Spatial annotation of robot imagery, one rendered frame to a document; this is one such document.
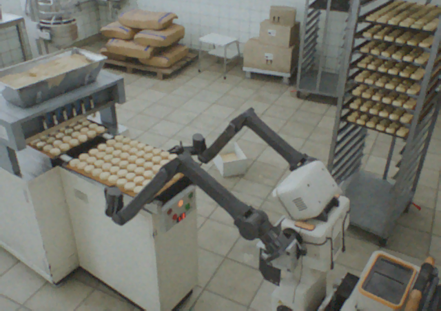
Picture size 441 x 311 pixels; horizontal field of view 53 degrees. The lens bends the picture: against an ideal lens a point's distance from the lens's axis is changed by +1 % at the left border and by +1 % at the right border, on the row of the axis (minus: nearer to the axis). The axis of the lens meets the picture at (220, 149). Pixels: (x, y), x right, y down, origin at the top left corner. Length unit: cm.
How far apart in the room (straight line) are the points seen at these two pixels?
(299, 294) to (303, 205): 43
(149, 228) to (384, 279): 106
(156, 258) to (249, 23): 426
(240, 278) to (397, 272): 132
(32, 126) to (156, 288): 106
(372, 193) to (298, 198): 199
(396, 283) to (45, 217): 181
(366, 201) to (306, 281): 167
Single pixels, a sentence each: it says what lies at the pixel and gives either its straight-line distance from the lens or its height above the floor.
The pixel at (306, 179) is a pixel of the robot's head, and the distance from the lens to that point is 161.
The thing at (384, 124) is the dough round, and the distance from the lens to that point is 294.
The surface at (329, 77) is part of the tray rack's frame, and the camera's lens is 556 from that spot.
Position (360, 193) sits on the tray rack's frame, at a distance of 353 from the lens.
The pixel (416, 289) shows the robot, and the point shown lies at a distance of 168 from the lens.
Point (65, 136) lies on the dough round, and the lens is 267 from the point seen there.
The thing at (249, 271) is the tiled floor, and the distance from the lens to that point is 298.
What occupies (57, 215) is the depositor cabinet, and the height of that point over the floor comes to 54.
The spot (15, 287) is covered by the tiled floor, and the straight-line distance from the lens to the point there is 315.
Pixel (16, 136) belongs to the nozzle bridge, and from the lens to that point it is 235.
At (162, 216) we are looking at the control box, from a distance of 213.
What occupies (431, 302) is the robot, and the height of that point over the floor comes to 90.
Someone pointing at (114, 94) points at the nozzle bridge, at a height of 108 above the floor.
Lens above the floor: 217
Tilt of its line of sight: 31 degrees down
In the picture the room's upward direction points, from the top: 1 degrees clockwise
